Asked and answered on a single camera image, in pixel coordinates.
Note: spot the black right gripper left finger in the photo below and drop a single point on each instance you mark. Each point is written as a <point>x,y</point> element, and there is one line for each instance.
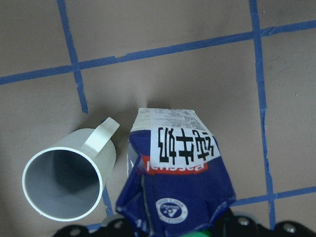
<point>113,226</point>

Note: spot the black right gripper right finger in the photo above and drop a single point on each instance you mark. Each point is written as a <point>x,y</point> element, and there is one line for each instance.
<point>234,224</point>

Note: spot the blue white milk carton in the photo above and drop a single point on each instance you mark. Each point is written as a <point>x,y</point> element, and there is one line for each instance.
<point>177,181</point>

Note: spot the white mug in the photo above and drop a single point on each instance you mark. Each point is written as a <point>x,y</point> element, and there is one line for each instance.
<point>65,181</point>

